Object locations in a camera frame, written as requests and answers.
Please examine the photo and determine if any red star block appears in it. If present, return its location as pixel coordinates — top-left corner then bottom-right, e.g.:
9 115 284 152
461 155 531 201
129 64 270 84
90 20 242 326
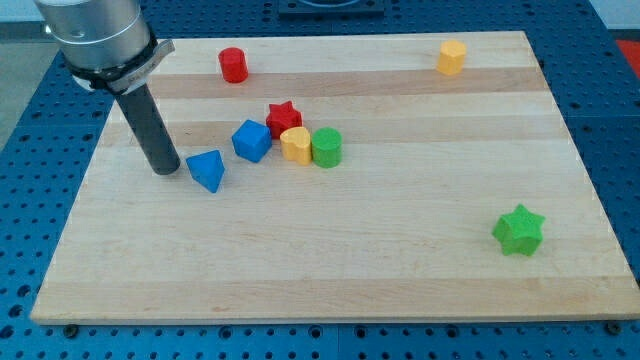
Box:
266 100 303 140

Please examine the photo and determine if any yellow hexagon block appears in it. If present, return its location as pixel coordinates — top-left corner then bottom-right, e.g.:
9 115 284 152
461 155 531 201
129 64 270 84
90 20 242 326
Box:
436 40 467 75

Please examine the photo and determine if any yellow heart block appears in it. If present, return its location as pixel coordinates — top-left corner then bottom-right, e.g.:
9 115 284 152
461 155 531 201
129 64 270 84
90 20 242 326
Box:
280 127 312 165

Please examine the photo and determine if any blue triangle block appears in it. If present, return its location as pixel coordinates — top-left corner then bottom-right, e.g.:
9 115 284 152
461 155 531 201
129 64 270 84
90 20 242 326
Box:
186 150 225 193

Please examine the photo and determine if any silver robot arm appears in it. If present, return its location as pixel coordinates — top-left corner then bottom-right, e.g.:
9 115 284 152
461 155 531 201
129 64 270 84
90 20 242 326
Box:
35 0 175 95

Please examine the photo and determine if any green star block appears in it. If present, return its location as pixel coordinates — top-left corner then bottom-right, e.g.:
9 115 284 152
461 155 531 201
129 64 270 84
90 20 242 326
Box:
492 204 546 256

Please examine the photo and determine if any green cylinder block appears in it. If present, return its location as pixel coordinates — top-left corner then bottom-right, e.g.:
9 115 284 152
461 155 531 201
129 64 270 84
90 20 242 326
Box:
311 127 342 168

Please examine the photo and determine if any wooden board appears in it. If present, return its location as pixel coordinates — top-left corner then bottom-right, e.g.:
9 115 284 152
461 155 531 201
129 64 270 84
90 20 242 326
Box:
31 31 639 325

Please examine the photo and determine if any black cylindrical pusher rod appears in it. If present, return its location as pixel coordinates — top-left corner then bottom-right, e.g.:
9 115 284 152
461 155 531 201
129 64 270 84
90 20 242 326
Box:
115 85 180 175

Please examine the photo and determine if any blue cube block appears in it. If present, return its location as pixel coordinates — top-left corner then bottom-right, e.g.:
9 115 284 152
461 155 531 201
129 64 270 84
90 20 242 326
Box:
231 119 272 163

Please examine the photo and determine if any red cylinder block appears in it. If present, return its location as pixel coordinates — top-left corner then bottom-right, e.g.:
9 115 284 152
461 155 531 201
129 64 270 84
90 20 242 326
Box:
218 47 249 83

